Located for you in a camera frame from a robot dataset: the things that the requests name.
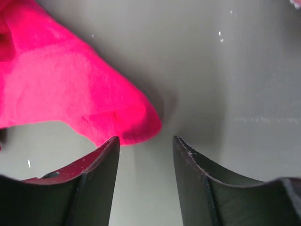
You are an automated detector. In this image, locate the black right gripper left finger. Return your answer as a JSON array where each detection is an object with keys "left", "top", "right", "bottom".
[{"left": 0, "top": 137, "right": 120, "bottom": 226}]

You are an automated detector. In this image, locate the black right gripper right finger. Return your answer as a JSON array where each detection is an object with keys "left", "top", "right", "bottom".
[{"left": 173, "top": 136, "right": 301, "bottom": 226}]

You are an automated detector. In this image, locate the light pink folded t shirt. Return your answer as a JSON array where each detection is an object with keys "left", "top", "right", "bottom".
[{"left": 289, "top": 0, "right": 301, "bottom": 9}]

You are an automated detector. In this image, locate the crimson red t shirt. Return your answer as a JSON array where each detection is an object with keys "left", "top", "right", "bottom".
[{"left": 0, "top": 0, "right": 161, "bottom": 146}]

